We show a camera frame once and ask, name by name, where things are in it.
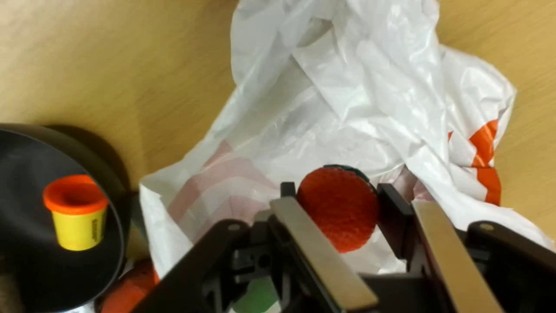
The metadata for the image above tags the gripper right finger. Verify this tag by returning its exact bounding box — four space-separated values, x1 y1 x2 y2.
375 181 556 313

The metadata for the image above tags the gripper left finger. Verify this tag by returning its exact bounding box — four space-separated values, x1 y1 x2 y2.
136 181 379 313

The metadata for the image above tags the red plastic fruit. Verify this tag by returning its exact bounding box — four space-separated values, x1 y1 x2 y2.
295 166 382 256

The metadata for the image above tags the black bowl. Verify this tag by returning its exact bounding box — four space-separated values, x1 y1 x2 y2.
0 122 130 313

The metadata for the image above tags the white orange plastic bag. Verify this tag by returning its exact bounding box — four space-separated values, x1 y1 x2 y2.
137 0 556 280

